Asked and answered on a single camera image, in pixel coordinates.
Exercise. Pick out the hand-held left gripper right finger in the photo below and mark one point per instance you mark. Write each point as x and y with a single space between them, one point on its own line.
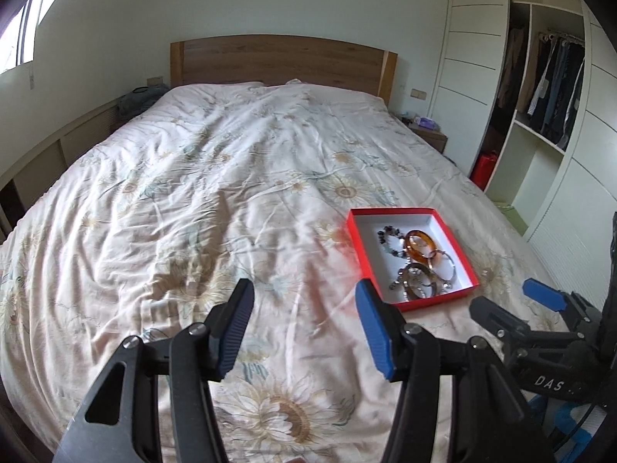
376 328

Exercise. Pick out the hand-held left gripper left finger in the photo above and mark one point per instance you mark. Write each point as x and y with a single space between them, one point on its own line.
235 333

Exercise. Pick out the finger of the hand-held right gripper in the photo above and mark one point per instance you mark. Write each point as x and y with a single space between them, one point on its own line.
496 318
544 294

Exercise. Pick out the dark brown bangle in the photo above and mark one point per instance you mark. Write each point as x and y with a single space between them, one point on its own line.
407 279

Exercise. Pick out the twisted silver bangle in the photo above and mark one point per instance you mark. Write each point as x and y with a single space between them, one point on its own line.
424 294

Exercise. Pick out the red jewelry box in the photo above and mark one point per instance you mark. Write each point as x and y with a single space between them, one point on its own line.
434 302

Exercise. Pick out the thin silver bangle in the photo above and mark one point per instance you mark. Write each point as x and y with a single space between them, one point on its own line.
454 263

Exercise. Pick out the amber bangle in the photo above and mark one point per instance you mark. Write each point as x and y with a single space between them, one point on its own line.
410 247

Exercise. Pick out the person's right hand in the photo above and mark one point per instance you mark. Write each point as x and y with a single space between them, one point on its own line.
564 427

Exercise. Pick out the green floor mat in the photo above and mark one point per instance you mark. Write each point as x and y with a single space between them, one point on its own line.
511 217

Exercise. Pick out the red bag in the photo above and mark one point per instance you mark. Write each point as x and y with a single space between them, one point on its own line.
484 171

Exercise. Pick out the floral blanket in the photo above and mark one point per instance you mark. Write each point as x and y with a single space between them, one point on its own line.
193 178

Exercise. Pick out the wooden nightstand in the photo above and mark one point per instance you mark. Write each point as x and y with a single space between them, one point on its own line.
431 141

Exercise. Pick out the row of hanging clothes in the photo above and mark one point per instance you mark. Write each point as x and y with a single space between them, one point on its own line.
554 96

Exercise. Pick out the purple box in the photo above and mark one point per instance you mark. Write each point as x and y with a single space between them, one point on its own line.
428 123

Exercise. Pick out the brown hanging coat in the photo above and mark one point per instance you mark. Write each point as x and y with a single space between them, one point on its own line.
513 67

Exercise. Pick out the dark bag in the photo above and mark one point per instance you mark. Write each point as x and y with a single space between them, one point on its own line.
140 103

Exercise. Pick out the white built-in wardrobe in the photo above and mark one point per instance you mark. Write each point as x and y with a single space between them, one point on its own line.
462 58

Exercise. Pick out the wooden headboard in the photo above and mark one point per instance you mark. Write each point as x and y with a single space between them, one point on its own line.
279 62

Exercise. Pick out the window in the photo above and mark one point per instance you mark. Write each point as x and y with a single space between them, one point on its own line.
24 33

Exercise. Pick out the low beige wall cabinet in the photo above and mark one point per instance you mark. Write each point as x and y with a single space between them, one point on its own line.
82 140

